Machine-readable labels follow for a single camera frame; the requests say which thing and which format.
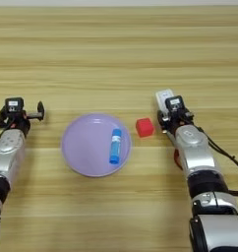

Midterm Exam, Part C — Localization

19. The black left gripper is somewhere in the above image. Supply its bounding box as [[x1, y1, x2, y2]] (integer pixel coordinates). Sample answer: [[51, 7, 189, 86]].
[[0, 100, 46, 136]]

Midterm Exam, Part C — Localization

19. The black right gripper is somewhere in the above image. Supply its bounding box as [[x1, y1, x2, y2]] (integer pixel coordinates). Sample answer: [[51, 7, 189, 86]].
[[156, 109, 196, 136]]

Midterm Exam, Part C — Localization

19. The red cube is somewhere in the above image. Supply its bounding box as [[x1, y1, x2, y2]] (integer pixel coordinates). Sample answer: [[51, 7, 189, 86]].
[[135, 117, 155, 139]]

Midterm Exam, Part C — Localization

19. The blue glue stick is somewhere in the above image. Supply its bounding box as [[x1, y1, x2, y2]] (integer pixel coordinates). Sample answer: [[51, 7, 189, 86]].
[[108, 127, 123, 165]]

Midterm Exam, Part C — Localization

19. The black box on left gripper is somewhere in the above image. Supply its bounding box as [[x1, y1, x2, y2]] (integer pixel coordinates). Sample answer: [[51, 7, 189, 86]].
[[4, 96, 25, 114]]

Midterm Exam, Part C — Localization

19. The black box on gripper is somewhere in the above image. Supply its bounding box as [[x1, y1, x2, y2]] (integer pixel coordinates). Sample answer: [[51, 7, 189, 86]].
[[4, 96, 25, 114], [164, 94, 186, 115]]

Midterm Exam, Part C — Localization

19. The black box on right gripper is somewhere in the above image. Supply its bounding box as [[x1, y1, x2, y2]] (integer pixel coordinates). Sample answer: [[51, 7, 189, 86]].
[[164, 94, 186, 115]]

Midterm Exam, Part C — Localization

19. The purple round plate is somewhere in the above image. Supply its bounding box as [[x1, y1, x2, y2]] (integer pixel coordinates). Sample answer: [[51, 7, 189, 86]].
[[60, 112, 133, 178]]

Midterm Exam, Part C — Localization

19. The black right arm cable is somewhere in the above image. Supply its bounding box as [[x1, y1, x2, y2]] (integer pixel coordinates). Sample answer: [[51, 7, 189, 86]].
[[197, 125, 238, 198]]

